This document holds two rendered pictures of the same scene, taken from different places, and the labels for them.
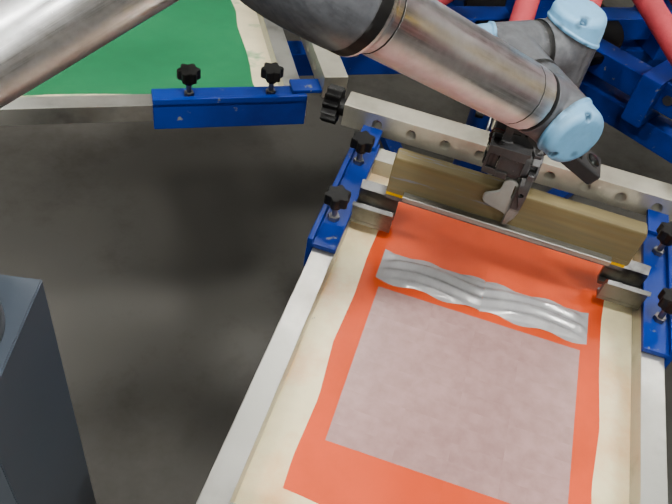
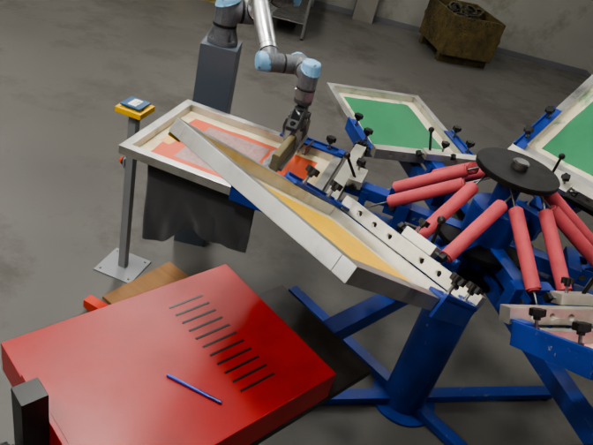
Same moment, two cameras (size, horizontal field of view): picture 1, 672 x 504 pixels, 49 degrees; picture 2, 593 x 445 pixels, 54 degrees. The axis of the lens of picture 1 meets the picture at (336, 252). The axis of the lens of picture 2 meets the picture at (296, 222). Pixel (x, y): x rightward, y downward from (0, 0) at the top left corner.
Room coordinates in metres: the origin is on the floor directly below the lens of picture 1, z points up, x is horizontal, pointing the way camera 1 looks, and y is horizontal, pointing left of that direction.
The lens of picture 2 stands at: (1.06, -2.42, 2.16)
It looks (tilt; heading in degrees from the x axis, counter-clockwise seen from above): 33 degrees down; 91
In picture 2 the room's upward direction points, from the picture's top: 15 degrees clockwise
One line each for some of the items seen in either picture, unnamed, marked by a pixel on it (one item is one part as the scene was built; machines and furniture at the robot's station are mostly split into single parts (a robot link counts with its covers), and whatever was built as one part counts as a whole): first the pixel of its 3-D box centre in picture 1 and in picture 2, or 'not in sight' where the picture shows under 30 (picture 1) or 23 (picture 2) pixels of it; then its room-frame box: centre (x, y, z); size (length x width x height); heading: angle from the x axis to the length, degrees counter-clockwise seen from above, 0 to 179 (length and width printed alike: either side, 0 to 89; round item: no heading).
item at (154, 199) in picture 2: not in sight; (198, 217); (0.61, -0.43, 0.74); 0.46 x 0.04 x 0.42; 172
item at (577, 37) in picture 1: (564, 45); (309, 75); (0.90, -0.24, 1.39); 0.09 x 0.08 x 0.11; 119
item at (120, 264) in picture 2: not in sight; (128, 192); (0.15, -0.03, 0.48); 0.22 x 0.22 x 0.96; 82
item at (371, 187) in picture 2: not in sight; (367, 191); (1.25, -0.32, 1.02); 0.17 x 0.06 x 0.05; 172
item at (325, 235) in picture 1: (344, 199); (311, 147); (0.97, 0.00, 0.98); 0.30 x 0.05 x 0.07; 172
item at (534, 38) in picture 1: (507, 59); (296, 64); (0.84, -0.17, 1.39); 0.11 x 0.11 x 0.08; 29
